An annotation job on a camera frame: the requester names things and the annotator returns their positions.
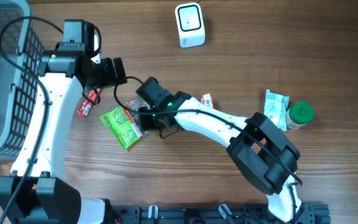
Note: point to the white barcode scanner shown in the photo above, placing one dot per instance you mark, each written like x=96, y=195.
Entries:
x=190, y=24

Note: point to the green candy bag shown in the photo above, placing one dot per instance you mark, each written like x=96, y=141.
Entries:
x=124, y=125

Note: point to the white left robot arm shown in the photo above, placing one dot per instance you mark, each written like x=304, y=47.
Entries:
x=35, y=191

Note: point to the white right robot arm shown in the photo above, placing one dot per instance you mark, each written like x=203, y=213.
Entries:
x=263, y=154

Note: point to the green lid jar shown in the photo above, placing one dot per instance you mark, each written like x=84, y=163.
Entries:
x=299, y=114

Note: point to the red tissue pack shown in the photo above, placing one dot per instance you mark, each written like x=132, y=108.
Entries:
x=207, y=100

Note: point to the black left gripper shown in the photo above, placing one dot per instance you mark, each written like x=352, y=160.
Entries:
x=110, y=73

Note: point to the red snack bar wrapper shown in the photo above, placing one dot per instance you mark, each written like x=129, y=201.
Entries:
x=93, y=98

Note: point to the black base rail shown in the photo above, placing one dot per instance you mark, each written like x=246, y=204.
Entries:
x=309, y=213

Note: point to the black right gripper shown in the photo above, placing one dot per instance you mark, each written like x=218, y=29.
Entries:
x=146, y=122

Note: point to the grey mesh shopping basket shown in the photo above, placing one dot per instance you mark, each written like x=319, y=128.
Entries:
x=22, y=45

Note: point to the mint green wipes pack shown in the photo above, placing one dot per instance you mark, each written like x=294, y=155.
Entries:
x=275, y=108

